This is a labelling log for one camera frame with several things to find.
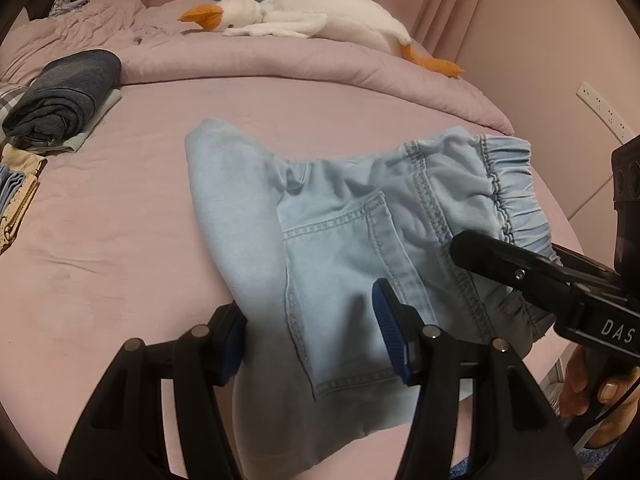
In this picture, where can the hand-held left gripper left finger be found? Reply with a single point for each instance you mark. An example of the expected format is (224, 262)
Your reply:
(230, 350)

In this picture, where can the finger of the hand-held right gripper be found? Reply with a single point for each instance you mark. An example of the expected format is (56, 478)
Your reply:
(585, 267)
(500, 262)

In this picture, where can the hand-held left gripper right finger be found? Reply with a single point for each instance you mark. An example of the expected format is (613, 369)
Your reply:
(390, 330)

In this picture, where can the light blue denim pants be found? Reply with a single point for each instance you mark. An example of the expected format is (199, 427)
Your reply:
(340, 230)

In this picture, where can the person's right hand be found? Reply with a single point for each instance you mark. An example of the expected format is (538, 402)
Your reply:
(575, 385)

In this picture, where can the blue patterned clothing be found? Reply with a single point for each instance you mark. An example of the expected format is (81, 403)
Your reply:
(597, 455)

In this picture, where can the white power strip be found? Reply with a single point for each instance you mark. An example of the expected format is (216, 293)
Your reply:
(602, 106)

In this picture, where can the folded beige and blue clothes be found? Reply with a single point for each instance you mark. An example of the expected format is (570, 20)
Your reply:
(20, 195)

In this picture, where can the pale green folded cloth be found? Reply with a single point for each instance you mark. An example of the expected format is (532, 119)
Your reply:
(102, 107)

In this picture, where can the pink duvet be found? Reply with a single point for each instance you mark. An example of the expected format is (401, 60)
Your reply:
(300, 60)

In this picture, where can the dark blue folded garment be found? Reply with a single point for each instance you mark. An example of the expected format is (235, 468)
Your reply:
(65, 90)

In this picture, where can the white goose plush toy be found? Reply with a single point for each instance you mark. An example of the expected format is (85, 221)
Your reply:
(310, 17)

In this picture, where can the plaid cloth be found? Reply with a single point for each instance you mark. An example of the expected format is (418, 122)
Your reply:
(10, 97)

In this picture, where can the blue checked clothes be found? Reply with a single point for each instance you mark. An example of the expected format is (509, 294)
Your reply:
(70, 5)

